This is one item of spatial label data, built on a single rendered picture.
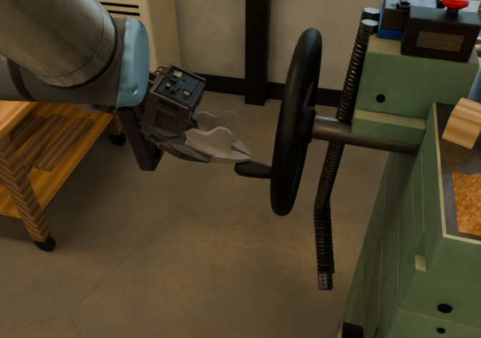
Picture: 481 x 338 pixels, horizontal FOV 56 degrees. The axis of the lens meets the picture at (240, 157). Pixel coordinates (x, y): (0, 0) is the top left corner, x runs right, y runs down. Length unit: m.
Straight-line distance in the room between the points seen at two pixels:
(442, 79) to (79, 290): 1.23
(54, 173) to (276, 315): 0.87
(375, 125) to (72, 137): 1.30
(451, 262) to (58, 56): 0.40
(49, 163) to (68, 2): 1.33
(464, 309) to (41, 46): 0.53
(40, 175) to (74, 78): 1.25
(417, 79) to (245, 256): 1.03
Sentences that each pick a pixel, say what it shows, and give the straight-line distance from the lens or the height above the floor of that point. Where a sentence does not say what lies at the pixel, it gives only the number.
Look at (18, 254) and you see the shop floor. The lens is 1.70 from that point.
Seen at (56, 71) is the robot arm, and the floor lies 1.04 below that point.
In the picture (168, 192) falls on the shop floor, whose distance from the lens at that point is 1.74.
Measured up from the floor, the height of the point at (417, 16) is 1.01.
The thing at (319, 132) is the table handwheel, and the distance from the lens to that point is 0.69.
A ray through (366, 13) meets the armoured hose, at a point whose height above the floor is 0.97.
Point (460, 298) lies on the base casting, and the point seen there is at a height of 0.76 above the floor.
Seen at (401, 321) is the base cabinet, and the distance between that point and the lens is 0.66.
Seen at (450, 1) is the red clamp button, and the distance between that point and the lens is 0.61.
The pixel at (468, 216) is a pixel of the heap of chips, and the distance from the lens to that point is 0.49.
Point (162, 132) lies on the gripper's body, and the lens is 0.60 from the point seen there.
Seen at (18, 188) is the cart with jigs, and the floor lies 0.32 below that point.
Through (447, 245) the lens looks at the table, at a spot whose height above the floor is 0.89.
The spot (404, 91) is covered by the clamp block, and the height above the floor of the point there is 0.91.
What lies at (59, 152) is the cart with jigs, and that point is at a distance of 1.71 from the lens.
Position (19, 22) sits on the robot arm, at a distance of 0.34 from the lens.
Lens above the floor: 1.24
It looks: 42 degrees down
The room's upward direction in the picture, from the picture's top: straight up
